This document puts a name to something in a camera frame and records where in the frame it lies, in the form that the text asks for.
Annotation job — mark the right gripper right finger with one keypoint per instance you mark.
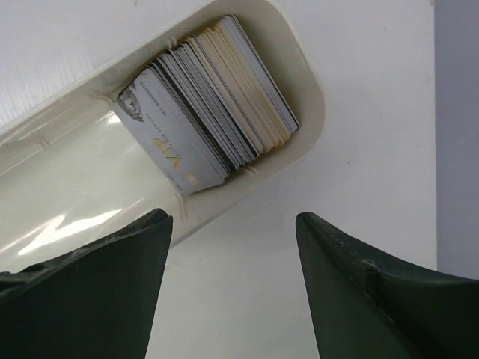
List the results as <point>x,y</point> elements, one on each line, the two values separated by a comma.
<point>366,303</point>

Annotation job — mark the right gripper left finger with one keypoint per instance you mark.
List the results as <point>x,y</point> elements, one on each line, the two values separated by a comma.
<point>97,301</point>

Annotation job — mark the stack of credit cards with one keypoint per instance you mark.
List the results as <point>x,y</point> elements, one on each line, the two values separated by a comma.
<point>206,108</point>

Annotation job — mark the white plastic tray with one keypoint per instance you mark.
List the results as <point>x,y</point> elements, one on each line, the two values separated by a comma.
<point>72,173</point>

